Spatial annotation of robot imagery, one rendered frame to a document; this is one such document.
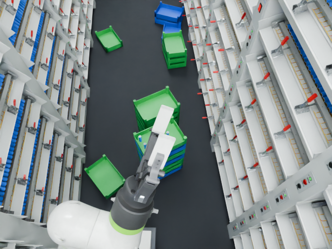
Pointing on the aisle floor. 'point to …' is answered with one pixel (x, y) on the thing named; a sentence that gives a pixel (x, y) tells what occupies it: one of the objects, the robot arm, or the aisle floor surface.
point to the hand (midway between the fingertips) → (166, 124)
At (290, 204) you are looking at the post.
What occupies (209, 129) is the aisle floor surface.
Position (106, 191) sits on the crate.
